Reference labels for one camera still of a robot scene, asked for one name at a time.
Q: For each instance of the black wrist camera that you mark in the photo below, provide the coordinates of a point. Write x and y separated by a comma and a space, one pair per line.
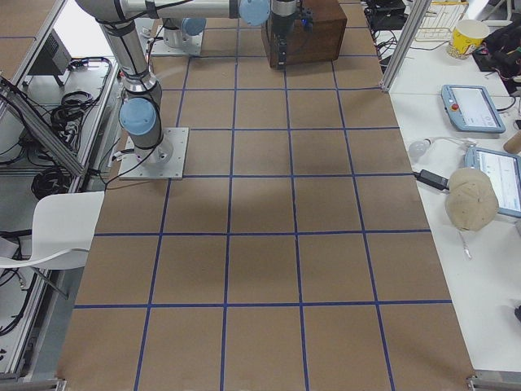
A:
306, 19

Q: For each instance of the dark wooden drawer cabinet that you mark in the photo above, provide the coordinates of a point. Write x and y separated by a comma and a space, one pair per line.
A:
322, 44

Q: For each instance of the near teach pendant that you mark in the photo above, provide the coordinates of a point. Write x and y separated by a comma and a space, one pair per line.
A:
503, 170

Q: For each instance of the beige cap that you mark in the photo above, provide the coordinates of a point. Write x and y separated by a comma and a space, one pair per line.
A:
472, 203

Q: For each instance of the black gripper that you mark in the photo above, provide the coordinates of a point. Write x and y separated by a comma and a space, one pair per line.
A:
282, 24

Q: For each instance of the yellow paper cup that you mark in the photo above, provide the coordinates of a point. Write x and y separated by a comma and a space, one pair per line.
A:
466, 37

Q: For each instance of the gold wire rack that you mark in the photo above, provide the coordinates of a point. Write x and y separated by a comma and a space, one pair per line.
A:
440, 20

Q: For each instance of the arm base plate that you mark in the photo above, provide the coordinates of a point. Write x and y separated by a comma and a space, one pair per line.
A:
153, 44
166, 161

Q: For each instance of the black power adapter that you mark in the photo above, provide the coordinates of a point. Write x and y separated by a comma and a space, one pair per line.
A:
432, 180

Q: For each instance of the aluminium frame post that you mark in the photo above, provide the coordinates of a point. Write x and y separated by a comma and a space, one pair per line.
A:
408, 33

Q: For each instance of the white light bulb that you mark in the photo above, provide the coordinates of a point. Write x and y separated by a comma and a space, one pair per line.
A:
419, 148

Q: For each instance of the white chair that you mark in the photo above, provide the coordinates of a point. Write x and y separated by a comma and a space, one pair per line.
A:
62, 232

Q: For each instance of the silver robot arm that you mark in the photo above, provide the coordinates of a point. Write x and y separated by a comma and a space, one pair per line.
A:
140, 114
187, 26

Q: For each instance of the teach pendant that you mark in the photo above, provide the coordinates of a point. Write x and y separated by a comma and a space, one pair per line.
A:
503, 170
471, 109

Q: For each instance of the far teach pendant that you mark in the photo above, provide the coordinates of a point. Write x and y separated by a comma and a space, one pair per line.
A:
471, 109

